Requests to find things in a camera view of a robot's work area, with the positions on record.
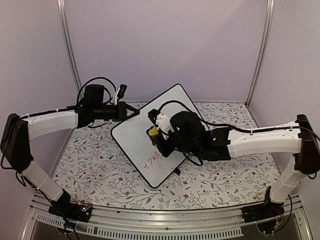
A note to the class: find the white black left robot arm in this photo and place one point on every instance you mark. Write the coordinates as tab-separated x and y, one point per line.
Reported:
21	131

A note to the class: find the black whiteboard stand foot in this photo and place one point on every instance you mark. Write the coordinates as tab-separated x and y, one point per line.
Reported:
177	171

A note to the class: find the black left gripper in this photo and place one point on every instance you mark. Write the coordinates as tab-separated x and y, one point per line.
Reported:
122	110

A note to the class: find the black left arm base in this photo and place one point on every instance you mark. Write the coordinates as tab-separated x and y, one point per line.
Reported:
64	207

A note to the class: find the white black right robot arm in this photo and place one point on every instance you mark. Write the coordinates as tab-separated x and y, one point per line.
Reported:
296	137

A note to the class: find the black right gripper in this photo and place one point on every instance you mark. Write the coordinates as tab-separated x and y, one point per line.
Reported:
165	150

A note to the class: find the white whiteboard black frame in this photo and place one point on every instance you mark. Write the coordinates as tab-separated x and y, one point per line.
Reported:
131	136

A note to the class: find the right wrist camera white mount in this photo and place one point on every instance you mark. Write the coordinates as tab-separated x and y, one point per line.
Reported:
161	122

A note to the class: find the aluminium front rail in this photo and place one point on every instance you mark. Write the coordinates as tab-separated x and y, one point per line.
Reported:
106	223

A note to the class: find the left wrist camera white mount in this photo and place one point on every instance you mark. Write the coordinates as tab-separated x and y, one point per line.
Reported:
119	93

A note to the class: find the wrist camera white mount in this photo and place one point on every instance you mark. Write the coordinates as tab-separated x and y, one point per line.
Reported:
119	93
161	122

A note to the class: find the aluminium corner post left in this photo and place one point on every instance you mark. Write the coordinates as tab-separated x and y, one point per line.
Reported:
62	12

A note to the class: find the aluminium corner post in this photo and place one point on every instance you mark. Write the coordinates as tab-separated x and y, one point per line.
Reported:
267	25
62	12

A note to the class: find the yellow black whiteboard eraser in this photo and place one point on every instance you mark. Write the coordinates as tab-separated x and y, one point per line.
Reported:
152	131

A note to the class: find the aluminium corner post right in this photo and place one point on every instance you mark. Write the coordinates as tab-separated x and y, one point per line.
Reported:
267	25

